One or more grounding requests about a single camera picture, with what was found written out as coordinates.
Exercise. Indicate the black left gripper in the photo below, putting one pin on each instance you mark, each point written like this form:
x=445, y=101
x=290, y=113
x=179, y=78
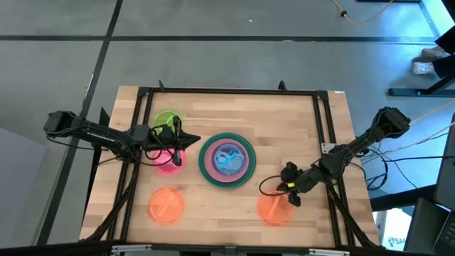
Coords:
x=167, y=140

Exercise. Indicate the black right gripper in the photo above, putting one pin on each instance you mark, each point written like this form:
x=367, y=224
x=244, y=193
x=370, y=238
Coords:
x=298, y=179

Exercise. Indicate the large dark green plastic plate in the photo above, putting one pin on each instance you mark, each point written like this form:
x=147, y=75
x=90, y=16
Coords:
x=201, y=160

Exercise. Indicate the medium pink plastic plate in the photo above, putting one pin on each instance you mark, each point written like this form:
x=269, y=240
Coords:
x=208, y=160

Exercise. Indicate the orange cup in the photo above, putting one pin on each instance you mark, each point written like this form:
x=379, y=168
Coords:
x=275, y=211

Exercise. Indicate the small clear lime green plate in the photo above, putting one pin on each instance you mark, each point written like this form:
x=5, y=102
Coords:
x=163, y=119

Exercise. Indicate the small clear red plate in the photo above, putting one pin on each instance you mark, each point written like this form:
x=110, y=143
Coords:
x=163, y=164

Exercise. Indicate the small clear teal plate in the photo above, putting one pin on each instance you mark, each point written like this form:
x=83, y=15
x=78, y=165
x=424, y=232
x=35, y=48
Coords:
x=229, y=158

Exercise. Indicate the small clear orange plate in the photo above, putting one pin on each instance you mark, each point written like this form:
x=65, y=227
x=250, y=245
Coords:
x=166, y=206

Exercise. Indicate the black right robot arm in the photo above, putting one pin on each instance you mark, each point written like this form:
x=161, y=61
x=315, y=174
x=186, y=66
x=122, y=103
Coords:
x=355, y=145

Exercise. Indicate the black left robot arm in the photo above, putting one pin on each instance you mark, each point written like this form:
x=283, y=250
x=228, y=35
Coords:
x=96, y=135

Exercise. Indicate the white tape piece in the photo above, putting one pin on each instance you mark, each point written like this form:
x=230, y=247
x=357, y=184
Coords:
x=338, y=92

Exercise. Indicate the white printed box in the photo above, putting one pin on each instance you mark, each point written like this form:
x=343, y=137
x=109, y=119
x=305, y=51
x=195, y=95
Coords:
x=394, y=227

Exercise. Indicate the dark laptop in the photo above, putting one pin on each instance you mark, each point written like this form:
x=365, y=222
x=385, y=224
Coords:
x=446, y=177

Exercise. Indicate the black beam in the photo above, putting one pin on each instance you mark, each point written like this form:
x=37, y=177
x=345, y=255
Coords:
x=53, y=250

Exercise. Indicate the person's leg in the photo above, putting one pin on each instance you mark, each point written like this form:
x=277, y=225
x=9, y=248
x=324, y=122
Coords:
x=448, y=41
x=446, y=65

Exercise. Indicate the black metal table frame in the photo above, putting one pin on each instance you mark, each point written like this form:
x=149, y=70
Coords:
x=249, y=91

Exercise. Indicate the silver metal bracket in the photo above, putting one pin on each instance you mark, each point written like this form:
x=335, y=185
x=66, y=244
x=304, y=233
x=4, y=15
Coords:
x=131, y=249
x=328, y=252

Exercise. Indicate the black desk leg frame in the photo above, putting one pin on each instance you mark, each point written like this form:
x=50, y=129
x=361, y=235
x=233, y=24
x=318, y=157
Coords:
x=409, y=92

